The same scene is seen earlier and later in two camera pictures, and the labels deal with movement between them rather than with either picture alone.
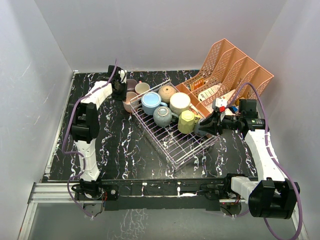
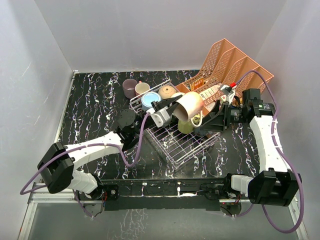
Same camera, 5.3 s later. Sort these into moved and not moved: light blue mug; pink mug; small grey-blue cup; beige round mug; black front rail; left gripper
Moved: pink mug; left gripper
Not moved: black front rail; small grey-blue cup; beige round mug; light blue mug
